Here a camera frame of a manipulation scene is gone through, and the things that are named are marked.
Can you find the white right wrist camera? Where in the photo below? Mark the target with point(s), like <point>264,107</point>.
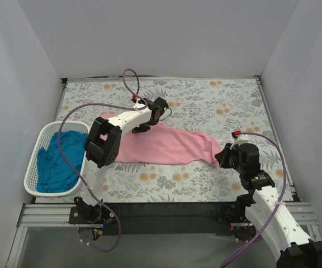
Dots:
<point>239,138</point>

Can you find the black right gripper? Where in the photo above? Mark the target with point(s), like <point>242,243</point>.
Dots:
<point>223,157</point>

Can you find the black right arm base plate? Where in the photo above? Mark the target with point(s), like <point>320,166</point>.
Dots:
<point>227,214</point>

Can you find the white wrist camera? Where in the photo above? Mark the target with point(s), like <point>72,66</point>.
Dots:
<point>139,103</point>
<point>239,138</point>

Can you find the floral patterned table cloth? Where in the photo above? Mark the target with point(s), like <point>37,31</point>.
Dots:
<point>214,106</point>

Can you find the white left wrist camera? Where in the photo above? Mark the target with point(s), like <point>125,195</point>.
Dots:
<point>139,103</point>

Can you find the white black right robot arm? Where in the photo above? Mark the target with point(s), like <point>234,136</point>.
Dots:
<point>289,243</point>

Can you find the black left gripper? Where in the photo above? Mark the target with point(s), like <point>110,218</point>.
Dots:
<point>141,128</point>

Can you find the white plastic laundry basket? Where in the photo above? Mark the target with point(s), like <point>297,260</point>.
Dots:
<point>43,140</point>

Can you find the blue t shirt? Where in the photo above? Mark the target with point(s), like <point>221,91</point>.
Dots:
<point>55,175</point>

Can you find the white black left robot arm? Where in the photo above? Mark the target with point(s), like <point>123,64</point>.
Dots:
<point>103,147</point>

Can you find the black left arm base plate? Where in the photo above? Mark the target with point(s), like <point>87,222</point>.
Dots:
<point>94,215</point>

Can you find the pink t shirt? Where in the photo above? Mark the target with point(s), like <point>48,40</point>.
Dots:
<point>161,144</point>

